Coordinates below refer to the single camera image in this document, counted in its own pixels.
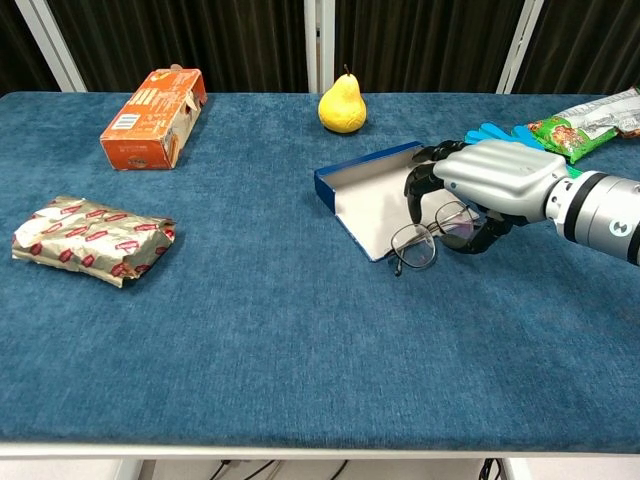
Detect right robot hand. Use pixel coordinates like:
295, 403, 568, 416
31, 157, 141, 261
403, 138, 571, 255

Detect black wire-frame eyeglasses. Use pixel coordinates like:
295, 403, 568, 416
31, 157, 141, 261
389, 200, 482, 279

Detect dark blue box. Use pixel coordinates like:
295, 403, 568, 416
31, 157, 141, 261
313, 140, 481, 263

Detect blue carpeted table top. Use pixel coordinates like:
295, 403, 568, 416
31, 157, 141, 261
0, 91, 640, 455

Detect orange carton box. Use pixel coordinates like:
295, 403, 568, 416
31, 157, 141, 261
99, 64, 209, 172

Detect blue hand clapper toy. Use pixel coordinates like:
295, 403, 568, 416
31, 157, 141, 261
464, 122, 584, 180

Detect green snack packet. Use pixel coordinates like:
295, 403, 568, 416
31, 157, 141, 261
527, 113, 619, 164

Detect black ribbed partition panel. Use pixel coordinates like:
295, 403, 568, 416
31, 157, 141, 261
47, 0, 309, 94
333, 0, 526, 94
0, 0, 56, 94
512, 0, 640, 97

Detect yellow rubber duck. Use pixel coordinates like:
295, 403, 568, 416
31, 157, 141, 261
318, 63, 368, 134

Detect gold foil packet red print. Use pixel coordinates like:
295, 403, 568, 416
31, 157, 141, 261
12, 195, 177, 289

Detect white partition frame post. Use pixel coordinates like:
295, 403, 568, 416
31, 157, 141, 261
494, 0, 546, 95
303, 0, 336, 94
14, 0, 89, 93

